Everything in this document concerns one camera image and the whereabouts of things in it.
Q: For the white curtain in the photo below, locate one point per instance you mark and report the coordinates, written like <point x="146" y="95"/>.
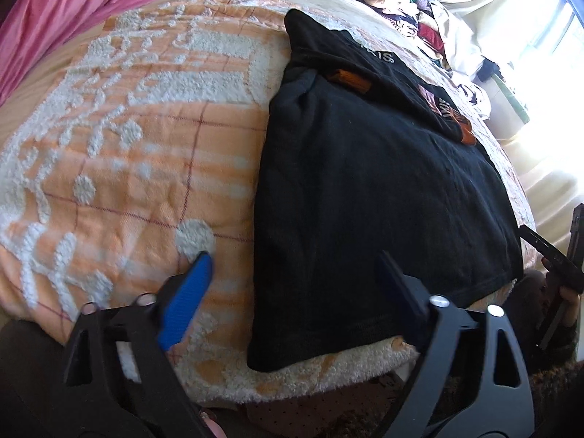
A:
<point x="502" y="9"/>

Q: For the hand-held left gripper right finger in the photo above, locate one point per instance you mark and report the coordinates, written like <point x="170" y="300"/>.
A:
<point x="397" y="287"/>

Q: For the orange patterned blanket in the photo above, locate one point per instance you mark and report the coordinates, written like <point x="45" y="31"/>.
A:
<point x="137" y="146"/>

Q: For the person's patterned clothing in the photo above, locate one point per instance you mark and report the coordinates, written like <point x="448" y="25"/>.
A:
<point x="319" y="415"/>

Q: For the black sweater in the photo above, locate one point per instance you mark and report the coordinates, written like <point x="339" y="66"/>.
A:
<point x="365" y="191"/>

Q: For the person's right hand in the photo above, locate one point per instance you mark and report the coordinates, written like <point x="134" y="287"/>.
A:
<point x="570" y="293"/>

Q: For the pile of mixed clothes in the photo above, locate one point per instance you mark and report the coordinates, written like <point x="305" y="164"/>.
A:
<point x="406" y="13"/>

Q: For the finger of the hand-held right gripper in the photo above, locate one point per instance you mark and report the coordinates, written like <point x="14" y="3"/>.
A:
<point x="547" y="253"/>

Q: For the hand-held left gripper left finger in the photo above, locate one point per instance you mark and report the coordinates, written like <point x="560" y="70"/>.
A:
<point x="189" y="292"/>

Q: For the window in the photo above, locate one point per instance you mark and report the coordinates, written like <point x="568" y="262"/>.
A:
<point x="565" y="9"/>

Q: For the green patterned box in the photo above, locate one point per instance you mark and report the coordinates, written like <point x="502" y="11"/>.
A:
<point x="515" y="100"/>

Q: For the person's left hand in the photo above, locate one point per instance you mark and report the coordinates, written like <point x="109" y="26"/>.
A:
<point x="212" y="426"/>

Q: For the pink duvet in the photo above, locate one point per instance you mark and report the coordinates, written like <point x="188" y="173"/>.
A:
<point x="68" y="9"/>

